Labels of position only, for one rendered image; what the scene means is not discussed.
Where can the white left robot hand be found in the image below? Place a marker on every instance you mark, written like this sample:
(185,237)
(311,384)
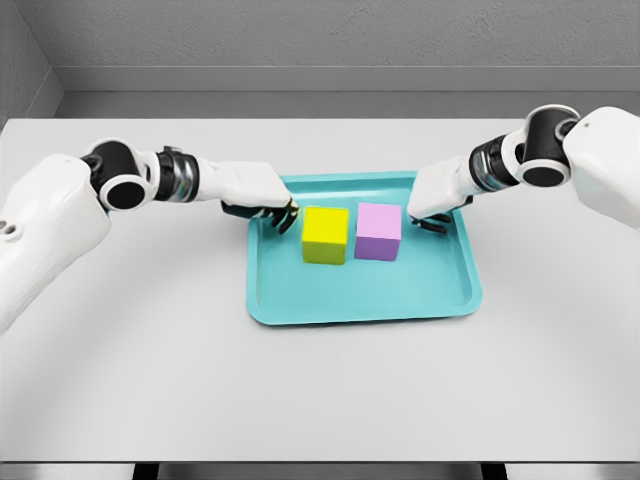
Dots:
(257,186)

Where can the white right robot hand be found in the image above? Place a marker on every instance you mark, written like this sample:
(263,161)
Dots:
(435,192)

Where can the pink cube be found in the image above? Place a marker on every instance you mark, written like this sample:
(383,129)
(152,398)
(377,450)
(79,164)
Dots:
(378,231)

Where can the yellow cube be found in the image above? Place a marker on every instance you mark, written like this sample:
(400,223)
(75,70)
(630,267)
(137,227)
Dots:
(325,235)

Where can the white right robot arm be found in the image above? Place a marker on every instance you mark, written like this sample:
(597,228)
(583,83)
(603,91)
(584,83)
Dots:
(600,160)

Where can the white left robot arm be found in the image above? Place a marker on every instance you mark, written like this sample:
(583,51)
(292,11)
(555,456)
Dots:
(45,220)

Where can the teal tray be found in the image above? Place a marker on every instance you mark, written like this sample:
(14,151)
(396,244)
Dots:
(360,290)

